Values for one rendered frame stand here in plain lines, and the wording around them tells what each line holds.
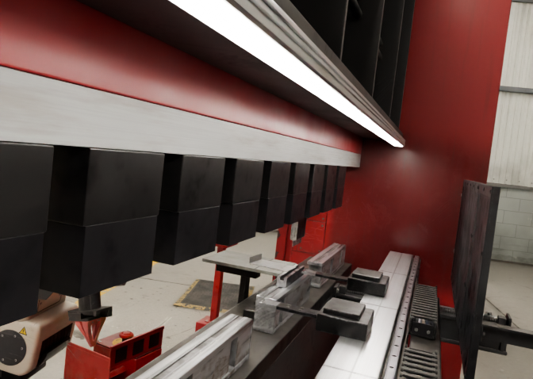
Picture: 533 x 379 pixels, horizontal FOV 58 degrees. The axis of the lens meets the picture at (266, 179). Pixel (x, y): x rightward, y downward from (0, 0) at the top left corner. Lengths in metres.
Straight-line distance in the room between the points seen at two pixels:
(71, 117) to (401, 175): 1.94
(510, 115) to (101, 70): 8.58
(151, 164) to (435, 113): 1.83
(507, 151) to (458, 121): 6.59
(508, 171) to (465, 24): 6.64
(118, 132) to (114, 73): 0.07
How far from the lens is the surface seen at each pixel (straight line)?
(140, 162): 0.62
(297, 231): 1.49
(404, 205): 2.33
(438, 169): 2.32
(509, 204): 8.97
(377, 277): 1.47
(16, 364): 1.63
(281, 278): 1.47
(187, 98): 0.71
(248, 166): 0.95
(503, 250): 9.03
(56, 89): 0.51
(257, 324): 1.37
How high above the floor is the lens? 1.35
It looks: 3 degrees down
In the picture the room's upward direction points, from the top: 6 degrees clockwise
